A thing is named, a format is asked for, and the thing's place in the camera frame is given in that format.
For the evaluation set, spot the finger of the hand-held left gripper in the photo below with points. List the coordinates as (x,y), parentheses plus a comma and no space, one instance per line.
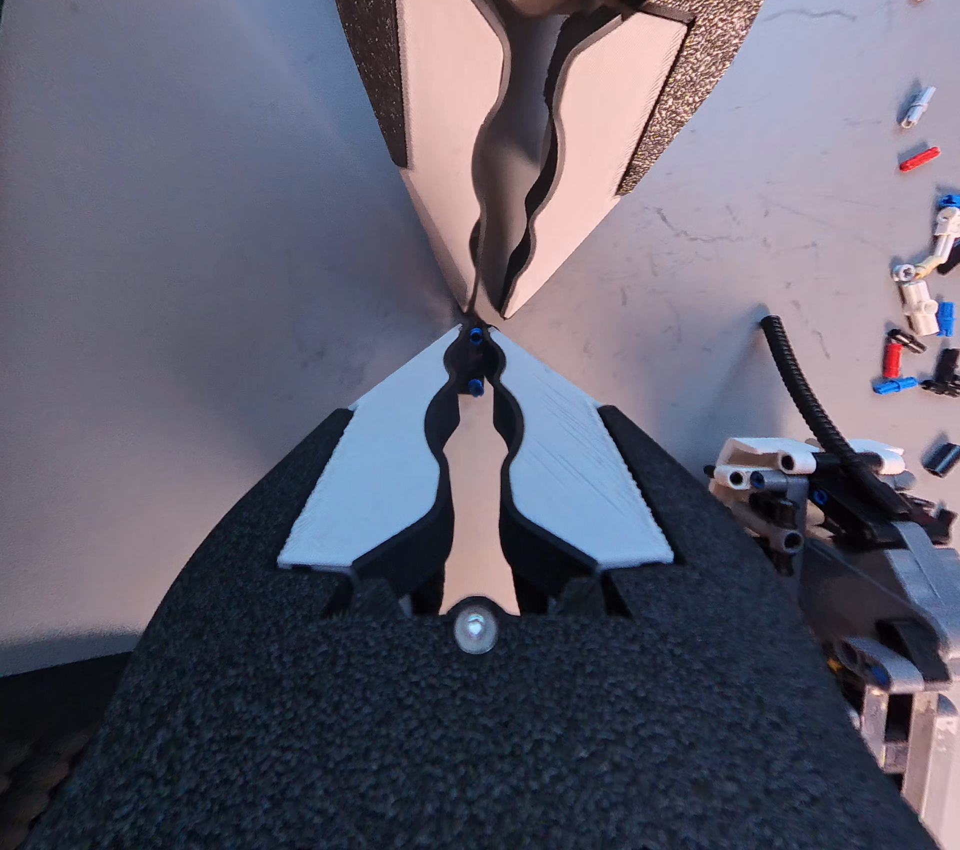
(443,101)
(623,101)

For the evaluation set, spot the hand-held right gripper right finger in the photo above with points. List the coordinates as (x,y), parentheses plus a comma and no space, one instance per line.
(585,483)

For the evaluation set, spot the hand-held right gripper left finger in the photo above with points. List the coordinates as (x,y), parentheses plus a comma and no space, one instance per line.
(375,490)

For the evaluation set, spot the black building beam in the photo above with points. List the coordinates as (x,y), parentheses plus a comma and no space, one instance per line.
(477,359)

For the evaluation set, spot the grey desk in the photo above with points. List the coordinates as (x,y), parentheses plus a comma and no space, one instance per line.
(180,266)

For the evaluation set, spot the toy vehicle chassis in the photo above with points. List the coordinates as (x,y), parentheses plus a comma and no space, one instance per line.
(885,595)

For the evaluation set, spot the pile of small building parts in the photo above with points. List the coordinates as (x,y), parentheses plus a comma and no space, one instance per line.
(911,270)

